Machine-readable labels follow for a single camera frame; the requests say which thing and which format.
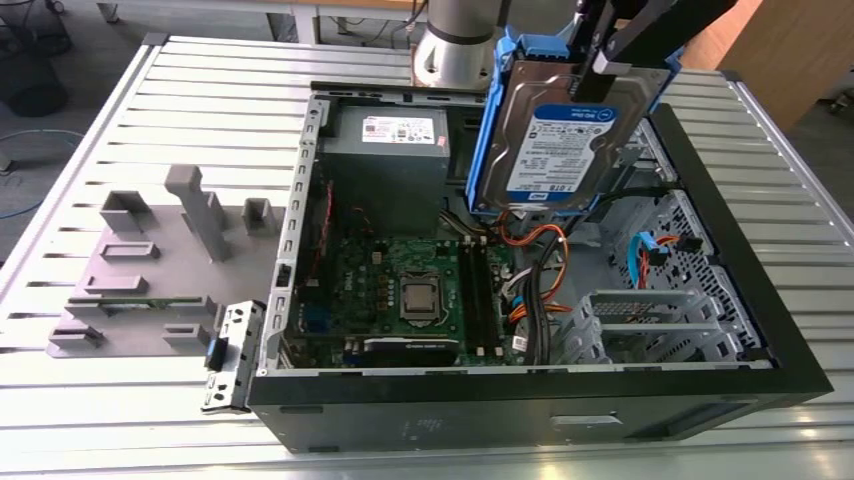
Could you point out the hard disk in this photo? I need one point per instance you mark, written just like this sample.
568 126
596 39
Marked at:
553 150

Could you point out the metal slot retainer bracket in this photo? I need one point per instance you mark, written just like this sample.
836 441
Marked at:
233 320

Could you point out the metal optical drive cage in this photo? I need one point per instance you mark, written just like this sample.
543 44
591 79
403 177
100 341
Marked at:
647 160

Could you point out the green RAM stick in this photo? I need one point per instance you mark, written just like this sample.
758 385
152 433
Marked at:
153 302

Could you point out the black RAM slot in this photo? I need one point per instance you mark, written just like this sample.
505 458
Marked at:
469 300
487 300

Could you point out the CPU socket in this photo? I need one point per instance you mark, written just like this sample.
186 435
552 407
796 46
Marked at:
421 276

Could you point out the black PC case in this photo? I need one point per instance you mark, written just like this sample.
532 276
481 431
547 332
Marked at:
467 415

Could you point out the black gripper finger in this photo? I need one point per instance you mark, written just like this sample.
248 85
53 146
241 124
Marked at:
593 60
667 25

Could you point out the black graphics card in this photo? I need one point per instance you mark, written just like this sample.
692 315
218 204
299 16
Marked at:
409 350

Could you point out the wooden cabinet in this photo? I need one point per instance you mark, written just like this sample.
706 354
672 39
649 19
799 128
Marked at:
787 50

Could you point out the grey power supply unit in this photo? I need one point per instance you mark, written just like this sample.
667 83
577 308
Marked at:
387 190

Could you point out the grey parts rack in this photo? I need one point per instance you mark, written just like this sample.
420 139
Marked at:
173 280

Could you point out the silver CPU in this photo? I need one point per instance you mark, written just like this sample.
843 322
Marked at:
421 299

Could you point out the green motherboard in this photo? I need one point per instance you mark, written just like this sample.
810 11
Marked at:
360 300

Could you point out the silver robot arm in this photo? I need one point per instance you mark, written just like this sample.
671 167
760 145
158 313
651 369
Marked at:
453 55

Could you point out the white desk frame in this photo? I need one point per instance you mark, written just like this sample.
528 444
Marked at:
303 27

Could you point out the black bin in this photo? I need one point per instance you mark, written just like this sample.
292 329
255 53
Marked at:
33 90

